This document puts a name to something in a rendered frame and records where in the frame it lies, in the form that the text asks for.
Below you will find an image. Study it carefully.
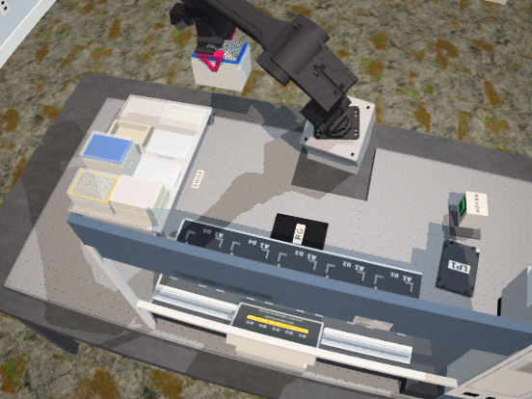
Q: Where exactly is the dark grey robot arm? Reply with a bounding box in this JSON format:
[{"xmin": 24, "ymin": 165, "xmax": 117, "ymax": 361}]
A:
[{"xmin": 169, "ymin": 0, "xmax": 359, "ymax": 140}]

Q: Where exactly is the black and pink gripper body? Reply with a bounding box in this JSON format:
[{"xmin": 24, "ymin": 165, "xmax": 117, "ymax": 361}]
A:
[{"xmin": 195, "ymin": 14, "xmax": 236, "ymax": 55}]

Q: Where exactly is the black rectangular pad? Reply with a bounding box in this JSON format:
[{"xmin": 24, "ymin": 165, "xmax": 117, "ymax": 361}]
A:
[{"xmin": 271, "ymin": 213, "xmax": 329, "ymax": 251}]

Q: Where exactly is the white ready button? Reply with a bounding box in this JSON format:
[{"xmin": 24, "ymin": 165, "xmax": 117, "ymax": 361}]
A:
[{"xmin": 449, "ymin": 191, "xmax": 488, "ymax": 239}]

